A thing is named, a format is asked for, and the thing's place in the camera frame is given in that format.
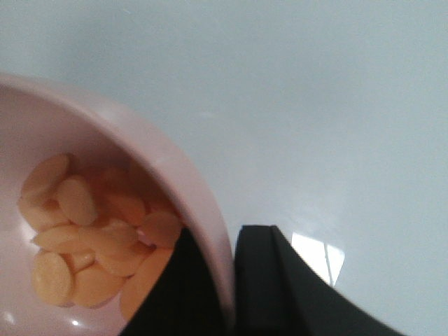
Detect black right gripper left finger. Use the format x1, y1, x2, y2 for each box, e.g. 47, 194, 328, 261
121, 229, 224, 335

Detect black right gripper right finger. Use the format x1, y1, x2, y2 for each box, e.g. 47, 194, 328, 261
235, 225, 397, 335

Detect orange ham slices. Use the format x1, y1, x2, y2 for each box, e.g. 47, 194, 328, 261
17, 153, 184, 320

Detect pink plastic bowl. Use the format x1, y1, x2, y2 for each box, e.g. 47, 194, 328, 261
1, 73, 235, 335

